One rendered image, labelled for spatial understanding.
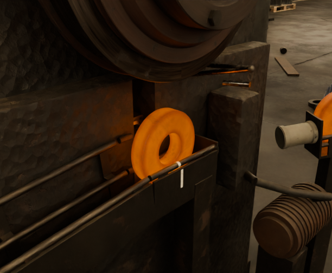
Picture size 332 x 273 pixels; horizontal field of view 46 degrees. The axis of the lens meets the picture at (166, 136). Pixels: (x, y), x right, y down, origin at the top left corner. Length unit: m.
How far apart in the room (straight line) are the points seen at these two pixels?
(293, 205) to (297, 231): 0.07
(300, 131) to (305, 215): 0.20
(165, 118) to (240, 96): 0.22
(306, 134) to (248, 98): 0.21
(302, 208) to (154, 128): 0.46
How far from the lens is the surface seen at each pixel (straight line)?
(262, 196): 2.05
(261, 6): 3.45
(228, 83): 0.73
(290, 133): 1.02
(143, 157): 0.71
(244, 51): 1.03
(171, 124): 0.75
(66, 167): 0.69
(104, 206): 0.66
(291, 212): 0.99
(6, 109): 0.62
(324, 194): 1.03
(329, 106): 1.05
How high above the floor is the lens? 1.06
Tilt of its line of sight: 23 degrees down
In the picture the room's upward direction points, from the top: straight up
